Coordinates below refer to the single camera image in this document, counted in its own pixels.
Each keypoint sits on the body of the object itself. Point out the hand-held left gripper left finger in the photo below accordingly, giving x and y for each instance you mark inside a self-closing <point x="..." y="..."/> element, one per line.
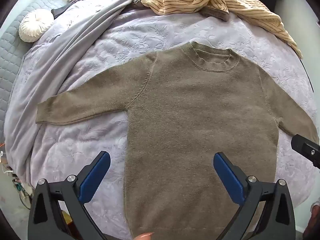
<point x="96" y="177"/>

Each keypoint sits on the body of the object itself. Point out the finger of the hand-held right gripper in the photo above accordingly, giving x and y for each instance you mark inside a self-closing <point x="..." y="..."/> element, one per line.
<point x="306" y="150"/>

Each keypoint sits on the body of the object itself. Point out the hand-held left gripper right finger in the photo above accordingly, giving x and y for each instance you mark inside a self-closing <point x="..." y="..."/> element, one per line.
<point x="228" y="177"/>

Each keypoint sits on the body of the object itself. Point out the olive brown knit sweater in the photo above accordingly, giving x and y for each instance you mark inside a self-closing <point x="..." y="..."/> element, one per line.
<point x="195" y="120"/>

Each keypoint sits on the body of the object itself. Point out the person's left hand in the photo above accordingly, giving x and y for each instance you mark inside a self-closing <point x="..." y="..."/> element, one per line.
<point x="143" y="236"/>

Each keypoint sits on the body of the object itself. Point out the grey smooth bed sheet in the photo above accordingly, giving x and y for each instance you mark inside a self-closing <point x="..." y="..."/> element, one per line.
<point x="75" y="37"/>

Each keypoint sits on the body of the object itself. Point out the grey quilted mattress pad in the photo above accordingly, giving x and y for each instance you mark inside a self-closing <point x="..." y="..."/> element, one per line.
<point x="15" y="55"/>

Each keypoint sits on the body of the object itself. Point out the lavender embossed blanket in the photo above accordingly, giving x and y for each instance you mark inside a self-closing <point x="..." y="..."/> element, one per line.
<point x="150" y="35"/>

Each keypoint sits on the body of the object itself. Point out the grey brown knit garment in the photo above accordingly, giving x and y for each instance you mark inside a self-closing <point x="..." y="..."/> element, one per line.
<point x="216" y="13"/>

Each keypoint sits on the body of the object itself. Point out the round white pleated pillow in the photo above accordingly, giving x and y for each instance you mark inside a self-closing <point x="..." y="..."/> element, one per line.
<point x="35" y="25"/>

